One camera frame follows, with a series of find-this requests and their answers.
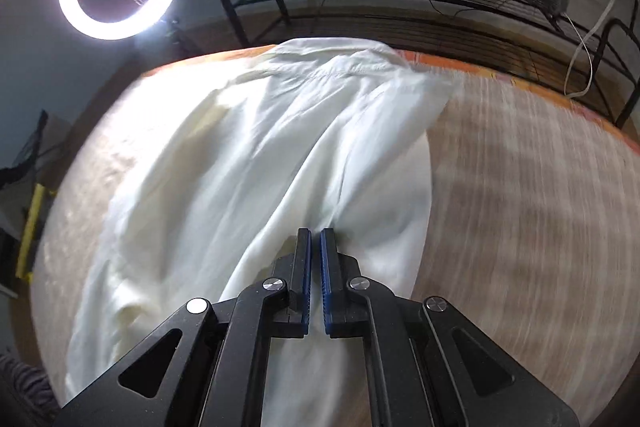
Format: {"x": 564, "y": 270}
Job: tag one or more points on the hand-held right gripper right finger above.
{"x": 326, "y": 279}

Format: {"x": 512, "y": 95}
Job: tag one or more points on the dark striped cloth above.
{"x": 22, "y": 389}

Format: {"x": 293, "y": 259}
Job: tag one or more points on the white long-sleeved shirt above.
{"x": 250, "y": 147}

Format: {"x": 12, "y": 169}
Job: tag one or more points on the beige plaid bed mat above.
{"x": 525, "y": 217}

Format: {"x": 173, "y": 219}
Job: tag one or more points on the black folded tripod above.
{"x": 30, "y": 147}

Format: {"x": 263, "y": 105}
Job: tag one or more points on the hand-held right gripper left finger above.
{"x": 306, "y": 279}

